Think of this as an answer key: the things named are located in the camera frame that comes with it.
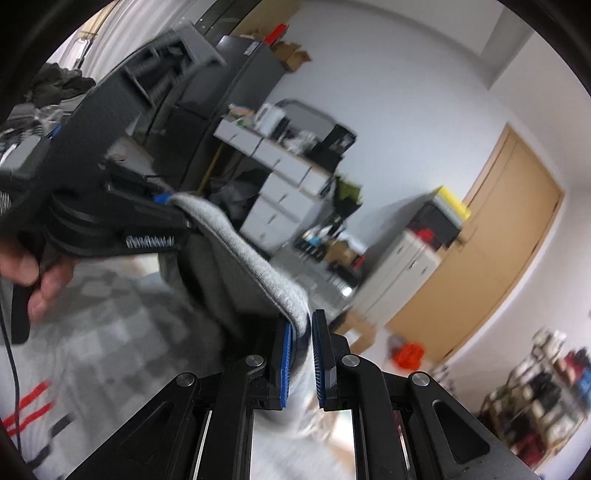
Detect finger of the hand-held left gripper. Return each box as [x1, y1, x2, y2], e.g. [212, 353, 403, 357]
[108, 203, 195, 260]
[104, 159, 176, 206]

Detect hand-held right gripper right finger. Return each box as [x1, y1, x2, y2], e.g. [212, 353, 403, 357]
[311, 309, 542, 480]

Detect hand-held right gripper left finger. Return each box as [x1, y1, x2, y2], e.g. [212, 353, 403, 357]
[65, 318, 296, 480]

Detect grey printed hoodie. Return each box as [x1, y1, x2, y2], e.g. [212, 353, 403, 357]
[0, 194, 352, 480]

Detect pile of dark clothes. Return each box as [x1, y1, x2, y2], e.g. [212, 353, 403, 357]
[25, 62, 98, 109]

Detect person's left hand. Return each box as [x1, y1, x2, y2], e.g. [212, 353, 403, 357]
[0, 226, 77, 321]

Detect small silver case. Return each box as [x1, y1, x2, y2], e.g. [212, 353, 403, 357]
[318, 272, 356, 301]

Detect dark bag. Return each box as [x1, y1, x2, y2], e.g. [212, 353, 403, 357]
[210, 168, 271, 232]

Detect orange plastic bag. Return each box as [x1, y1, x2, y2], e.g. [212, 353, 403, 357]
[392, 342, 426, 370]

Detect checked bed blanket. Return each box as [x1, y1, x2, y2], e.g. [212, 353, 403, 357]
[0, 258, 278, 480]

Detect brown cardboard box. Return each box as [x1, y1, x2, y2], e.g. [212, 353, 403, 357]
[325, 240, 352, 264]

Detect white curtain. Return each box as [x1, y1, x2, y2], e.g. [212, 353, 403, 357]
[48, 0, 204, 70]

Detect black plastic crate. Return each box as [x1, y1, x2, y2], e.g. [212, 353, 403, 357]
[295, 235, 324, 259]

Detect silver suitcase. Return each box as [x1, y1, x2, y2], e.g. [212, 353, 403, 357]
[353, 228, 441, 324]

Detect white drawer desk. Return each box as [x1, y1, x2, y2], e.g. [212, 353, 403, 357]
[213, 115, 333, 252]

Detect red and black shoe box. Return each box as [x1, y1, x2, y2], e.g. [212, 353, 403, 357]
[409, 217, 437, 250]

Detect dark grey refrigerator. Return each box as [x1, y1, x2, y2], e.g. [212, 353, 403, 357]
[127, 34, 289, 185]

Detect dark green bouquet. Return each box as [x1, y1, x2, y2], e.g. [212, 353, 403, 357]
[335, 178, 363, 217]

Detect dark glass wardrobe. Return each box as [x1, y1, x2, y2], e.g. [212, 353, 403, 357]
[194, 0, 301, 38]

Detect black bag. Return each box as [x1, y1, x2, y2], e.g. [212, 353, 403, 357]
[309, 148, 342, 174]

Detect grey arched mirror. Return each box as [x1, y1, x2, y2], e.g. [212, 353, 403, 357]
[272, 98, 338, 134]

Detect wooden door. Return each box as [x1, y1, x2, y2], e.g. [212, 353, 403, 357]
[385, 122, 566, 365]

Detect open cardboard box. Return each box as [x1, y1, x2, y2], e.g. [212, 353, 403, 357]
[272, 41, 312, 72]

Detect black labelled box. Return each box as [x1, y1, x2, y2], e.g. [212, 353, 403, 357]
[323, 124, 357, 155]

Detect yellow lid box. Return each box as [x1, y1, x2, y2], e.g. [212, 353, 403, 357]
[434, 186, 472, 217]

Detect wooden shoe rack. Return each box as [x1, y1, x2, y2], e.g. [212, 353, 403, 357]
[480, 328, 591, 453]

